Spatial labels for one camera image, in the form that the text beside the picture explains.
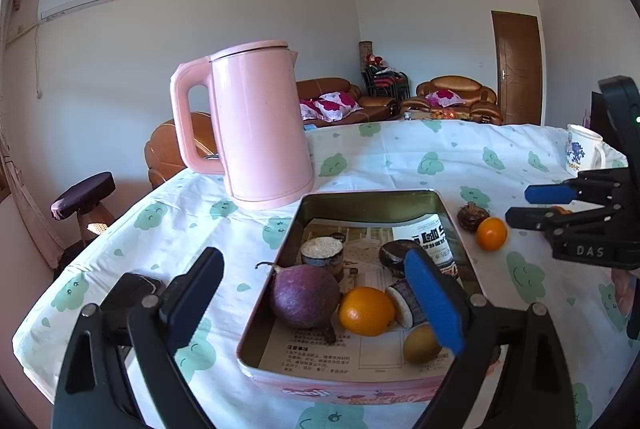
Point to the brown kiwi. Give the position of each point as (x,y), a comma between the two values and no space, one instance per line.
(420,344)

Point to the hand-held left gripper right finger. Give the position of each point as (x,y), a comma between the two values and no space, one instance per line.
(435,304)

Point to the large pink floral pillow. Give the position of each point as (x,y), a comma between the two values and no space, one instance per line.
(330,104)

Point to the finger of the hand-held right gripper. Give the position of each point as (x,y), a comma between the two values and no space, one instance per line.
(547,194)
(530,216)

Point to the colourful snack plate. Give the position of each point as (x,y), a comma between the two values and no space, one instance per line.
(450,114)

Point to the purple radish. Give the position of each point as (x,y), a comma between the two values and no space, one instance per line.
(302,294)

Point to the tall patterned vase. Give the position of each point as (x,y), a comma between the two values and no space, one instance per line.
(365,54)

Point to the printed paper sheet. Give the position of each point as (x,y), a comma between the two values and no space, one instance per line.
(320,354)

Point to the small pink floral pillow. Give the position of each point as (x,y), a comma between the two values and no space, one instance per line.
(445,98)

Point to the pink electric kettle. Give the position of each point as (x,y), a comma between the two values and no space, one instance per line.
(260,124)

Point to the pink metal tin box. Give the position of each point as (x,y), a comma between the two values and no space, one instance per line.
(350,204)

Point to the long brown leather sofa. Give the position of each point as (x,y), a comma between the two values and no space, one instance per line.
(325,86)

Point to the pink curtain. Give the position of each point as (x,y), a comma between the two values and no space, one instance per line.
(25,219)

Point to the dark purple round stool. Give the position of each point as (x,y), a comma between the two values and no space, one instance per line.
(82,194)

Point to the brown leather armchair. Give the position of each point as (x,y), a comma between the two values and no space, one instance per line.
(450,84)

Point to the orange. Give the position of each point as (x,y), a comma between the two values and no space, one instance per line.
(365,311)
(492,234)

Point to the person's right hand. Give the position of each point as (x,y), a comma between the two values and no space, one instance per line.
(622,294)

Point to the brown wooden door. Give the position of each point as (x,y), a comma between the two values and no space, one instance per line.
(517,69)

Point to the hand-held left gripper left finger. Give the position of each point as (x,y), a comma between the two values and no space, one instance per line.
(195,304)

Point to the stack of dark chairs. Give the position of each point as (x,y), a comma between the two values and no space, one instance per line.
(385,81)

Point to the white floral mug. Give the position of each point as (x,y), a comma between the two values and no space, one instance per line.
(580,149)

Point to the brown wooden chair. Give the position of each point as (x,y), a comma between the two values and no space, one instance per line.
(162,149)

